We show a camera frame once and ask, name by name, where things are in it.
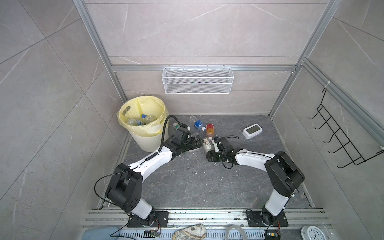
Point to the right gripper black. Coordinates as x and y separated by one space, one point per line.
211 157

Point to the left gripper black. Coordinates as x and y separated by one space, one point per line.
195 144

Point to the clear bottle blue label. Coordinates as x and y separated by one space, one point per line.
197 123
134 122

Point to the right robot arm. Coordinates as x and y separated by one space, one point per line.
284 174

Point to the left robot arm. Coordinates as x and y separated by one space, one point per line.
125 186

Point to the white bin with yellow liner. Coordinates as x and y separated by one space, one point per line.
148 136

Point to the white flat bottle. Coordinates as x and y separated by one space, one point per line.
207 145

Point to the clear bottle blue label back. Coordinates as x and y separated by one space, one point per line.
197 123

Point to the small clear bottle white cap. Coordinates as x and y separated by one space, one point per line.
176 125

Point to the orange red bottle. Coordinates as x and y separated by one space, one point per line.
210 131

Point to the white digital clock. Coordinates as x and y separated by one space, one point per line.
252 131

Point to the white tape roll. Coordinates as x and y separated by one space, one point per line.
235 232

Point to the patterned cloth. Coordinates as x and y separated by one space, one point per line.
195 232

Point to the white round analog clock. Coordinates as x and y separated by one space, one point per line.
312 233

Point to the blue grey cushion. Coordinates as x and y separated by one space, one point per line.
101 234

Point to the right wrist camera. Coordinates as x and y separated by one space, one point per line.
215 145

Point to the white wire mesh basket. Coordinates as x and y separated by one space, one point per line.
197 80

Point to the black wire hook rack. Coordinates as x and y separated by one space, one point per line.
339 136

